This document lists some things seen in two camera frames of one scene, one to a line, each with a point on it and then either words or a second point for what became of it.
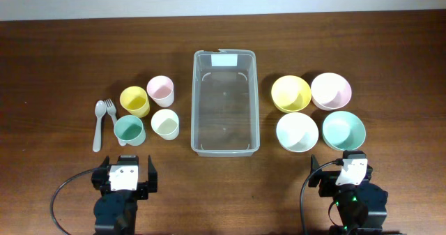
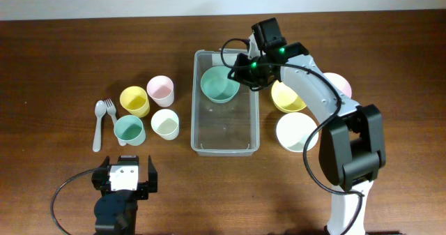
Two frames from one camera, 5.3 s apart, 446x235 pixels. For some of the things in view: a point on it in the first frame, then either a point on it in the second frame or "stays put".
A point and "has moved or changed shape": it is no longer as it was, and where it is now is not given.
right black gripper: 329,178 → 241,74
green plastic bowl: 343,131 has moved or changed shape
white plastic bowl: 297,132 stays put
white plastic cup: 165,123 stays put
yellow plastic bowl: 290,93 stays put
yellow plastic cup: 134,101 stays put
